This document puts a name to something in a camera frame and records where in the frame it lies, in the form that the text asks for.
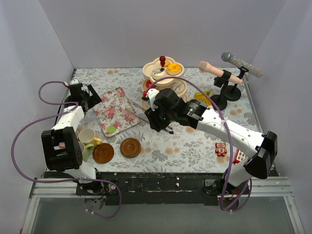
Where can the yellow glazed donut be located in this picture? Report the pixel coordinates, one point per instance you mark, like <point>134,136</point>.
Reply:
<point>174,69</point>

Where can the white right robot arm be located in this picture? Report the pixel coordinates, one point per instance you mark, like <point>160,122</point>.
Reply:
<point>260,149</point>

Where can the green cup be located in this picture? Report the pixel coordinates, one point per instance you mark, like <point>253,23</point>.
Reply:
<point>86,150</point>

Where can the pink microphone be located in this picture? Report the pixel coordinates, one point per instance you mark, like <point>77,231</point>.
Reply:
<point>208,68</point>

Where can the floral serving tray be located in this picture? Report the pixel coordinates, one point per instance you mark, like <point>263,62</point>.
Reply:
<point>114,109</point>

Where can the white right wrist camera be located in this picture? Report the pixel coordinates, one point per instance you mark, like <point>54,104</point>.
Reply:
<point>150,96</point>

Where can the cream three-tier dessert stand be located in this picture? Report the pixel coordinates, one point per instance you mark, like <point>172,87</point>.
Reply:
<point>164,82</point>

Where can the black microphone stand rear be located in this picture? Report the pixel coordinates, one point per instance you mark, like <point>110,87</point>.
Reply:
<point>232,93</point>

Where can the brown wooden coaster near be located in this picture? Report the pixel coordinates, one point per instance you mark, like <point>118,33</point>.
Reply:
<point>103,153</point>

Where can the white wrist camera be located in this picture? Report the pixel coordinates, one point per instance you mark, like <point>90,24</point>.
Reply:
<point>150,96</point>
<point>72,82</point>

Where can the metal serving tongs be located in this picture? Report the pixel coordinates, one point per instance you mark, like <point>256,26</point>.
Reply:
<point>143,117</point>

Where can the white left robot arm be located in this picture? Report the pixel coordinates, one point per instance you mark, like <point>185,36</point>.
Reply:
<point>61,148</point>

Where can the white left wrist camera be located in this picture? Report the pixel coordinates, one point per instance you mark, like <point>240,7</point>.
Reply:
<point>72,82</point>

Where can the floral tablecloth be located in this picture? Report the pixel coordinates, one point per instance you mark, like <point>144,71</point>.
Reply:
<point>187,150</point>

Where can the red toy window block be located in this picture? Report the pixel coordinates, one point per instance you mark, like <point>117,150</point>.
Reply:
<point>239,156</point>

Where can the yellow toy window block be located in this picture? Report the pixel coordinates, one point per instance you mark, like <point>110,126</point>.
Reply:
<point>202,98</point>

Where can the silver glitter microphone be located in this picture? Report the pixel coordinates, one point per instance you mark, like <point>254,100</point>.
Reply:
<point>228,57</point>

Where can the green round biscuit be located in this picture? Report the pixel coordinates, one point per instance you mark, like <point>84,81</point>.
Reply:
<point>111,129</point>

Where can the white donut with chocolate square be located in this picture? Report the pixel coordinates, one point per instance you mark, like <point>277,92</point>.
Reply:
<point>158,73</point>

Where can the brown wooden coaster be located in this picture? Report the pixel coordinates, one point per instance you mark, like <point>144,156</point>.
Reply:
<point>130,147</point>
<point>103,153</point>

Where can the yellow cup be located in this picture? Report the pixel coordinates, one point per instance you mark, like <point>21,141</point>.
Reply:
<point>88,136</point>

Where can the black microphone stand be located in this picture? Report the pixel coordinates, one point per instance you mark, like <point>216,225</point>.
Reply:
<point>232,93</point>
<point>220,99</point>

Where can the white donut chocolate stripes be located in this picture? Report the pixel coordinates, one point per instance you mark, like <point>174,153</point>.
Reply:
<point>178,87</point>

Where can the black microphone stand front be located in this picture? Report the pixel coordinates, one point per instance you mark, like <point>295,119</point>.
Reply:
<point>220,99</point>

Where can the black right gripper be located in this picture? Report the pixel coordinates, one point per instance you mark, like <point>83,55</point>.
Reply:
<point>157,121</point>

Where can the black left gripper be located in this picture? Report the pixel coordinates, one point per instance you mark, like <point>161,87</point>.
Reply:
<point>87,98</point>

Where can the red glazed donut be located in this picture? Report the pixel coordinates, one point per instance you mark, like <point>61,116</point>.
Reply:
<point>146,84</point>

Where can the red owl toy figure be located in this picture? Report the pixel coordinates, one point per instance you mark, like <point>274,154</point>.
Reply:
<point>220,149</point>

